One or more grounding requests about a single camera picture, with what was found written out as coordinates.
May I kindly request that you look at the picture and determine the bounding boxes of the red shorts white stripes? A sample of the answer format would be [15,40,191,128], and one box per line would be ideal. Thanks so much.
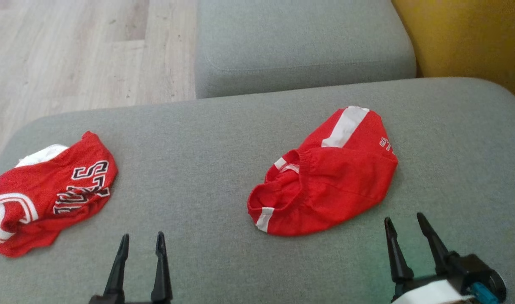
[247,106,399,236]

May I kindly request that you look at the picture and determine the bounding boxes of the small grey sofa cushion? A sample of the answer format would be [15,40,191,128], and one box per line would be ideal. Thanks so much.
[194,0,417,99]

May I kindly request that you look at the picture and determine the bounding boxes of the large grey sofa seat cushion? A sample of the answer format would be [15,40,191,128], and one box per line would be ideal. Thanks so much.
[0,77,515,304]

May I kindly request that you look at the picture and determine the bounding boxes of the blue right cable connector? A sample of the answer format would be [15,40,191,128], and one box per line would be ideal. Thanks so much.
[470,282,501,304]

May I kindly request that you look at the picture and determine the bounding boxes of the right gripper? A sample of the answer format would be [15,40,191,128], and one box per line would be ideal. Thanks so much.
[384,212,473,304]

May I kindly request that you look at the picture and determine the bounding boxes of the red basketball jersey black lettering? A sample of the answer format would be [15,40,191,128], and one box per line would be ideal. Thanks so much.
[0,131,118,258]

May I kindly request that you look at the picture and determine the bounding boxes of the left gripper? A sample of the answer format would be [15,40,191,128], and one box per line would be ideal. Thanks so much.
[88,231,174,304]

